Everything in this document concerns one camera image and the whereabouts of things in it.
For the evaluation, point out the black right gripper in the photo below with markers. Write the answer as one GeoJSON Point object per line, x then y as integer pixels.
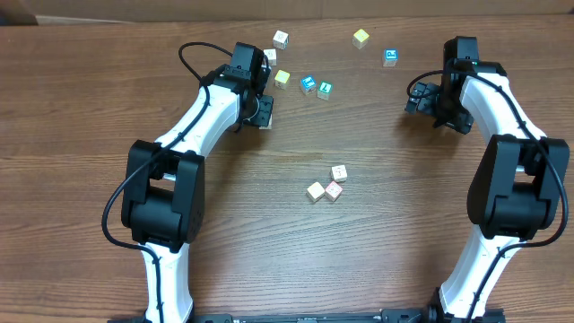
{"type": "Point", "coordinates": [421, 99]}

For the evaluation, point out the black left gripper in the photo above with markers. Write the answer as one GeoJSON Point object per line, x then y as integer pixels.
{"type": "Point", "coordinates": [264, 109]}

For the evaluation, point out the wood block letter E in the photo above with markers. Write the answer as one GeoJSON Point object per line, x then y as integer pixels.
{"type": "Point", "coordinates": [269, 125]}

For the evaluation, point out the yellow block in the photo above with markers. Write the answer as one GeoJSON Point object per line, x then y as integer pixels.
{"type": "Point", "coordinates": [281, 79]}
{"type": "Point", "coordinates": [315, 192]}
{"type": "Point", "coordinates": [360, 38]}

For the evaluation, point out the white wood block letter T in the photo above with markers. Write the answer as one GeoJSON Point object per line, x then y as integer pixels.
{"type": "Point", "coordinates": [338, 173]}

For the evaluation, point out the red sided wood block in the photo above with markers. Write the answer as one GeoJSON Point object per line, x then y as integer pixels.
{"type": "Point", "coordinates": [333, 191]}

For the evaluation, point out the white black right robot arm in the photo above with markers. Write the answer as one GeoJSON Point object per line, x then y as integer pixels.
{"type": "Point", "coordinates": [517, 199]}

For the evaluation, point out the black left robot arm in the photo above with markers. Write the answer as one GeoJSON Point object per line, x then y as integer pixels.
{"type": "Point", "coordinates": [163, 194]}

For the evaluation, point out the plain white wood block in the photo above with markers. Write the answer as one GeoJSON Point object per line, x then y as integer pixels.
{"type": "Point", "coordinates": [271, 55]}

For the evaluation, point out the blue top wood block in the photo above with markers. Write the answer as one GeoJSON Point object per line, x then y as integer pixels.
{"type": "Point", "coordinates": [308, 84]}

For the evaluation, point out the white wood block far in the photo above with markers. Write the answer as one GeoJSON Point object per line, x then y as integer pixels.
{"type": "Point", "coordinates": [281, 40]}

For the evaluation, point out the blue top block far right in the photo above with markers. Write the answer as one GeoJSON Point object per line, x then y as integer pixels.
{"type": "Point", "coordinates": [390, 57]}

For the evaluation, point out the green top wood block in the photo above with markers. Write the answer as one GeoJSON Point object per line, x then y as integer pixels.
{"type": "Point", "coordinates": [324, 90]}

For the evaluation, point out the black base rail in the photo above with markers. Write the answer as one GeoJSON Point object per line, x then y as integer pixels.
{"type": "Point", "coordinates": [309, 317]}

